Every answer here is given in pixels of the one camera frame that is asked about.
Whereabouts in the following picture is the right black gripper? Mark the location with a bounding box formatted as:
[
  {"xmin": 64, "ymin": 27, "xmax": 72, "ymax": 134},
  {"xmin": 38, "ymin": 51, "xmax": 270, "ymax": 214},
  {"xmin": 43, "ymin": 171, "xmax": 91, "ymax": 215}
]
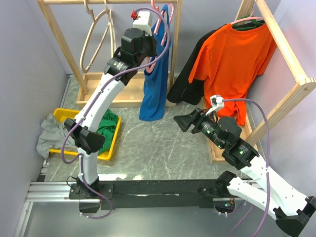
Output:
[{"xmin": 173, "ymin": 107, "xmax": 226, "ymax": 149}]

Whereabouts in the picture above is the pink hanger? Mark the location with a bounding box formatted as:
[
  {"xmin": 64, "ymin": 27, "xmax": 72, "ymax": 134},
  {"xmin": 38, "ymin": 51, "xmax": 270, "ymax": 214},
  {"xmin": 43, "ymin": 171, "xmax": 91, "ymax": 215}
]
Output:
[
  {"xmin": 146, "ymin": 0, "xmax": 175, "ymax": 74},
  {"xmin": 231, "ymin": 10, "xmax": 264, "ymax": 25}
]

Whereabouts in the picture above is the blue tank top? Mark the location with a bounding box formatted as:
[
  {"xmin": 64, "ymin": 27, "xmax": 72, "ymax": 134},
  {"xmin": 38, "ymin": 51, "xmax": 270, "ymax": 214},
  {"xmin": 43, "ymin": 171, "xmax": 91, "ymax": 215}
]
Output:
[{"xmin": 139, "ymin": 4, "xmax": 172, "ymax": 121}]

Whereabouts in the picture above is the yellow plastic tray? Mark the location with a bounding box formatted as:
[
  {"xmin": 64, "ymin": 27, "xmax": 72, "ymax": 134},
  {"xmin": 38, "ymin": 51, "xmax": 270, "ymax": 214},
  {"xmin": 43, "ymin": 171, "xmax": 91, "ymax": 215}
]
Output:
[{"xmin": 53, "ymin": 108, "xmax": 121, "ymax": 160}]

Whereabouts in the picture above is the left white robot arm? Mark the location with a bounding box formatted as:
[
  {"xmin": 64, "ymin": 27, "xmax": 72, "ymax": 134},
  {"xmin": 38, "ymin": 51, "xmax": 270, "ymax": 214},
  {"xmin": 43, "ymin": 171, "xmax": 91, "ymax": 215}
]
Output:
[{"xmin": 64, "ymin": 28, "xmax": 157, "ymax": 198}]

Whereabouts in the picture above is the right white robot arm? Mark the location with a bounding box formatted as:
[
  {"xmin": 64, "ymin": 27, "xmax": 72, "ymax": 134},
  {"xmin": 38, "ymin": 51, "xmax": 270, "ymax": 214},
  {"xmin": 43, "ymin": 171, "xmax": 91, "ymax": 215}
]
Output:
[{"xmin": 174, "ymin": 109, "xmax": 316, "ymax": 237}]

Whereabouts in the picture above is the middle beige wooden hanger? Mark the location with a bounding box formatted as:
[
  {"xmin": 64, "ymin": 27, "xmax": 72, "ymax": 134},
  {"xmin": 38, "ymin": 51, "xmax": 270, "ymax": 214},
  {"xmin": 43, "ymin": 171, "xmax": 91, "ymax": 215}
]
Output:
[{"xmin": 104, "ymin": 0, "xmax": 116, "ymax": 56}]

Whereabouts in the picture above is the beige wooden hanger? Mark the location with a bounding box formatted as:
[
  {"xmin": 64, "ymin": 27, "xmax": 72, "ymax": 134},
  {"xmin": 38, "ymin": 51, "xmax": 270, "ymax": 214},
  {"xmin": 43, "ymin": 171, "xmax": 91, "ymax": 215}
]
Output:
[
  {"xmin": 104, "ymin": 0, "xmax": 116, "ymax": 56},
  {"xmin": 79, "ymin": 0, "xmax": 110, "ymax": 74}
]

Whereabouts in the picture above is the left beige wooden hanger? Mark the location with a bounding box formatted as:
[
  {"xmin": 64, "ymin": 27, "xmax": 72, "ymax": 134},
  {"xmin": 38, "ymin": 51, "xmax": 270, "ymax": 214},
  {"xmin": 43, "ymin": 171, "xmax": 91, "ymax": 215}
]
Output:
[{"xmin": 79, "ymin": 0, "xmax": 110, "ymax": 74}]

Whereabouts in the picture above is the pink hanger under orange shirt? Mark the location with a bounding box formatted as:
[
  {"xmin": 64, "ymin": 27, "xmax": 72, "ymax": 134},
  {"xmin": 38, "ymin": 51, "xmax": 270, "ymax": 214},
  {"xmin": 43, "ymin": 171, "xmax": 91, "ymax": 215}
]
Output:
[{"xmin": 231, "ymin": 10, "xmax": 264, "ymax": 25}]

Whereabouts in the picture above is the green hanger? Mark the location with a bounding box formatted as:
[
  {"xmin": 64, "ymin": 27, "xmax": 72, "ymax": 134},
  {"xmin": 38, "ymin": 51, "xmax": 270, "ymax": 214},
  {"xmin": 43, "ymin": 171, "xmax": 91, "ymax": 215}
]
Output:
[{"xmin": 231, "ymin": 19, "xmax": 265, "ymax": 31}]

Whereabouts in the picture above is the black shirt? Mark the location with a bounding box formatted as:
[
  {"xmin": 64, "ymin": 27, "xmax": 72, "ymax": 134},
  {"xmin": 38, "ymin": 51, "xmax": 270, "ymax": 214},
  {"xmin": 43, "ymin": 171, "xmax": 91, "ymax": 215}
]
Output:
[{"xmin": 167, "ymin": 23, "xmax": 266, "ymax": 105}]

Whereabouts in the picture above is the back wooden clothes rack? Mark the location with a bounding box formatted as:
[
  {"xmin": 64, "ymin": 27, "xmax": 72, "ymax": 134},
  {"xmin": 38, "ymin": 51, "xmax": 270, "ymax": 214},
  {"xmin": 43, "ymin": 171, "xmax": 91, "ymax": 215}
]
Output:
[{"xmin": 37, "ymin": 0, "xmax": 184, "ymax": 109}]

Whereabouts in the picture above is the wooden clothes rack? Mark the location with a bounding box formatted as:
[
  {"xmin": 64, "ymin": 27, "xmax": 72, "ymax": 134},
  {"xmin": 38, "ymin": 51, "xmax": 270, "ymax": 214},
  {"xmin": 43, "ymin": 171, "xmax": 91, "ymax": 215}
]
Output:
[
  {"xmin": 37, "ymin": 0, "xmax": 184, "ymax": 109},
  {"xmin": 201, "ymin": 0, "xmax": 316, "ymax": 162}
]

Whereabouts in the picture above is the green shirt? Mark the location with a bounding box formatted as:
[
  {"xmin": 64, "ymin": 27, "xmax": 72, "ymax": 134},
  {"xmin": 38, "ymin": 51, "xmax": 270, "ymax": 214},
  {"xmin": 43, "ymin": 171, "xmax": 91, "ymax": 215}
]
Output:
[{"xmin": 97, "ymin": 109, "xmax": 119, "ymax": 154}]

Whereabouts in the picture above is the orange t-shirt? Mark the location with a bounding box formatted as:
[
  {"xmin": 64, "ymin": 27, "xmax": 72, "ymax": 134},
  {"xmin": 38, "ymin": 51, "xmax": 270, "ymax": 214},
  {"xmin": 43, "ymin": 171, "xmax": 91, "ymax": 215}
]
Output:
[{"xmin": 188, "ymin": 24, "xmax": 277, "ymax": 126}]

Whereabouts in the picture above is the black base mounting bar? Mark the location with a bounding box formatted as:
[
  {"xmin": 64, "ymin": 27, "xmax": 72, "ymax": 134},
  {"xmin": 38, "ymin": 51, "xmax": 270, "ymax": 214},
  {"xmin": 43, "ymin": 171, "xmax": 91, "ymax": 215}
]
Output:
[{"xmin": 69, "ymin": 179, "xmax": 231, "ymax": 213}]

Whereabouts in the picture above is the right wooden clothes rack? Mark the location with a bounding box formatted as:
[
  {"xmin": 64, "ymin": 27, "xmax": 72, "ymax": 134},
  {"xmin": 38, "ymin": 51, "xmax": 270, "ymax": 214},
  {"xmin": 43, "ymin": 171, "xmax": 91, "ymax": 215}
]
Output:
[{"xmin": 201, "ymin": 0, "xmax": 316, "ymax": 162}]

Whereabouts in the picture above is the grey shirt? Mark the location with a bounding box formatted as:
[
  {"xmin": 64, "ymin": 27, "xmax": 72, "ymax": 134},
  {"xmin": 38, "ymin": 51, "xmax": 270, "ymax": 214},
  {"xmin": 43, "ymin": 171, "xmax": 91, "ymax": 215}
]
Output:
[{"xmin": 36, "ymin": 114, "xmax": 68, "ymax": 159}]

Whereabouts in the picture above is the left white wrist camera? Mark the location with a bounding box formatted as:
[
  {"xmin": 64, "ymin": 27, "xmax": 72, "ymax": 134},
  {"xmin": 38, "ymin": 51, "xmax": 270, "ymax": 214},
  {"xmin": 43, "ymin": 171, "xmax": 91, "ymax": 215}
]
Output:
[{"xmin": 131, "ymin": 10, "xmax": 152, "ymax": 36}]

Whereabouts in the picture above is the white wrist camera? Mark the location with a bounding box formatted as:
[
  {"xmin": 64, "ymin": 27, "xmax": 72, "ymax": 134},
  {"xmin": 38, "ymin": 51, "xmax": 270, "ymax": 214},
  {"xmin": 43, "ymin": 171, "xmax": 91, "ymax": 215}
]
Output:
[
  {"xmin": 131, "ymin": 10, "xmax": 152, "ymax": 36},
  {"xmin": 205, "ymin": 95, "xmax": 225, "ymax": 116}
]

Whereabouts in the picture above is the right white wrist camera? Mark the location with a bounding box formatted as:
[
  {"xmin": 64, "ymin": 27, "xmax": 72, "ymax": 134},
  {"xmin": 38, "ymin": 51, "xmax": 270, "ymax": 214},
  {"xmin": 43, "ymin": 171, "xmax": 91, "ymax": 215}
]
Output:
[{"xmin": 205, "ymin": 95, "xmax": 225, "ymax": 116}]

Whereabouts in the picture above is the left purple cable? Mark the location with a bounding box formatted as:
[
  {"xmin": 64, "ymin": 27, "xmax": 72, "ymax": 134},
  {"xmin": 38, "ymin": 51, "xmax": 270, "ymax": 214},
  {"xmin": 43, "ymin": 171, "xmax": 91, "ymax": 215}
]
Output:
[{"xmin": 60, "ymin": 8, "xmax": 171, "ymax": 220}]

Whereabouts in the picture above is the purple cable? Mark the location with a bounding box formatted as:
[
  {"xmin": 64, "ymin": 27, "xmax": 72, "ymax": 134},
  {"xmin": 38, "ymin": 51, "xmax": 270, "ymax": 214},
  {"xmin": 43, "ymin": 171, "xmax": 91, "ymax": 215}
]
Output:
[
  {"xmin": 222, "ymin": 98, "xmax": 270, "ymax": 237},
  {"xmin": 60, "ymin": 8, "xmax": 171, "ymax": 220}
]

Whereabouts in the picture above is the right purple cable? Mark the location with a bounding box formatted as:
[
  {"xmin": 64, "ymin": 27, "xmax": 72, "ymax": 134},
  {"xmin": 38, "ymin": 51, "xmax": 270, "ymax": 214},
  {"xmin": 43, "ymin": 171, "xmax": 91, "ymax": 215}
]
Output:
[{"xmin": 222, "ymin": 98, "xmax": 270, "ymax": 237}]

